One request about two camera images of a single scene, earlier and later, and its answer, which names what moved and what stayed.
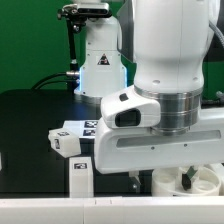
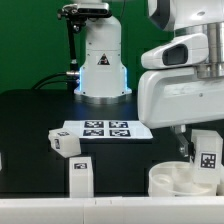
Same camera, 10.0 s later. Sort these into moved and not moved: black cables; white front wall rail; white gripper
Moved: white gripper
Not moved: white front wall rail; black cables
